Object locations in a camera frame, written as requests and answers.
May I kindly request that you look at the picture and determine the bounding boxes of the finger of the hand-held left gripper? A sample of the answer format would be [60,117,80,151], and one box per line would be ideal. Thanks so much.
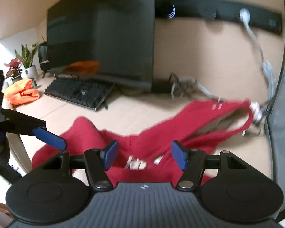
[1,109,67,150]

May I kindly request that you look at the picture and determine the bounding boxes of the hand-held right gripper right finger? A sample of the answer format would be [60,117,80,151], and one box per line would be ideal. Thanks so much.
[171,140,249,191]

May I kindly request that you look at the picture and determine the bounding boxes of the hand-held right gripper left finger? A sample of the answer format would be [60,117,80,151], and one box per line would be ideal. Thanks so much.
[40,140,120,191]

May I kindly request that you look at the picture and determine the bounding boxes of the red fleece hoodie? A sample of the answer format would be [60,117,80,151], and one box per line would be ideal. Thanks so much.
[31,100,254,188]

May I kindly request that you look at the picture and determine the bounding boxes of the black keyboard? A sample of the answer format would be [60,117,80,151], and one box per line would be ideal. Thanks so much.
[44,77,116,112]

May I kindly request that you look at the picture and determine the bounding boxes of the orange garment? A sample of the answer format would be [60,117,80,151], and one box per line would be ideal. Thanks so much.
[4,78,40,105]

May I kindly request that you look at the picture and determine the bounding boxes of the black power adapter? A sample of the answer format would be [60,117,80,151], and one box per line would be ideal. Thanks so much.
[153,79,174,94]

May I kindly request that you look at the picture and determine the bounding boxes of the red-leaved potted plant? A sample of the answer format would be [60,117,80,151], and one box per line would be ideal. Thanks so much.
[3,58,23,84]

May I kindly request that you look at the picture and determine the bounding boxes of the black round speaker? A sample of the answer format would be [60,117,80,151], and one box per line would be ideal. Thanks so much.
[37,41,49,73]

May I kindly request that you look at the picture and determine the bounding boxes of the green potted plant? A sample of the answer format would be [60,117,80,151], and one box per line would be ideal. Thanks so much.
[14,37,39,80]

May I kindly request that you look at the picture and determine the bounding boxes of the black computer monitor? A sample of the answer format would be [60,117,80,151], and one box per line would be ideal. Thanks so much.
[46,0,156,93]

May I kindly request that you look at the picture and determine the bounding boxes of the black cable bundle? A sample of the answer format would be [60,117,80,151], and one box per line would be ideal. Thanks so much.
[169,72,225,101]

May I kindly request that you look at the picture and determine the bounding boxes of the black wall socket rail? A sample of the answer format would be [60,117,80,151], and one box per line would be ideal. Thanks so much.
[155,0,283,35]

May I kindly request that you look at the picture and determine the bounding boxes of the white plug and cable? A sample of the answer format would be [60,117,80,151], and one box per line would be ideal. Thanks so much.
[239,8,278,105]

